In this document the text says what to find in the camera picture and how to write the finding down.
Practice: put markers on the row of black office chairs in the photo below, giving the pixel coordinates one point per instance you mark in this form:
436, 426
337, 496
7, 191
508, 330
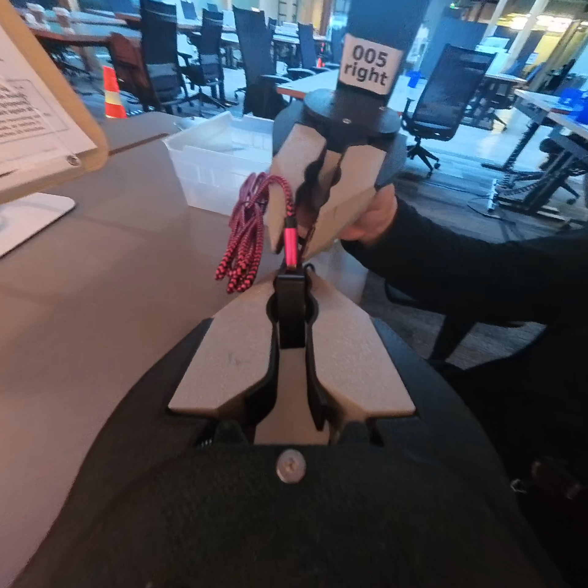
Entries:
160, 55

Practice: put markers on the black mesh office chair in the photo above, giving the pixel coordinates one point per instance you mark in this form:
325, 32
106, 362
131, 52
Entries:
448, 92

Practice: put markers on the wooden display board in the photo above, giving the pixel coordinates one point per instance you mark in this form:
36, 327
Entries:
41, 59

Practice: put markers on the white table with orange edge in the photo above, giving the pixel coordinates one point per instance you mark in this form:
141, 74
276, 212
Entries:
312, 82

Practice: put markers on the white power strip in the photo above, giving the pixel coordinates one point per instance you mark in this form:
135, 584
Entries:
492, 195

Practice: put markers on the clear plastic bin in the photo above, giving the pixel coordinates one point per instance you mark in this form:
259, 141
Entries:
216, 156

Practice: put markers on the person's right forearm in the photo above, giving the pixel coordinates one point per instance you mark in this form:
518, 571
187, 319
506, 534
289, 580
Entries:
459, 271

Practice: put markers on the person's dark clothed body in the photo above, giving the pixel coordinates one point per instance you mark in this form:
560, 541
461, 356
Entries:
528, 413

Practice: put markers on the orange traffic cone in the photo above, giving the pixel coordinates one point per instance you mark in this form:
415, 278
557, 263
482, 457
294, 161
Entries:
113, 99

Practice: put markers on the person's right hand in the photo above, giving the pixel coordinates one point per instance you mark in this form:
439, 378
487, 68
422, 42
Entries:
374, 216

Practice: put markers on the desk with black legs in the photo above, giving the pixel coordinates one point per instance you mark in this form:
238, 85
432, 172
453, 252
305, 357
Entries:
551, 101

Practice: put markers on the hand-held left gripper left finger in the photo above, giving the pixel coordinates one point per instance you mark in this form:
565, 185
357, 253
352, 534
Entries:
220, 363

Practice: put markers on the small blue bin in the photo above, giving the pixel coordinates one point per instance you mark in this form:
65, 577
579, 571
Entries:
574, 99

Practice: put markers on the black USB hub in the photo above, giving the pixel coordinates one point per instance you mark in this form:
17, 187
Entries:
290, 312

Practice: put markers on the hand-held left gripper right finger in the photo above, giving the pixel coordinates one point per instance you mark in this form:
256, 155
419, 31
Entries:
363, 363

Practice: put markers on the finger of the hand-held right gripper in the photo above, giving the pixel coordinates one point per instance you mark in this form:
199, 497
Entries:
353, 183
287, 174

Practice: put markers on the white stand base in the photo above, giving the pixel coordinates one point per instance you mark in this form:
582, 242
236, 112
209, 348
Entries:
27, 220

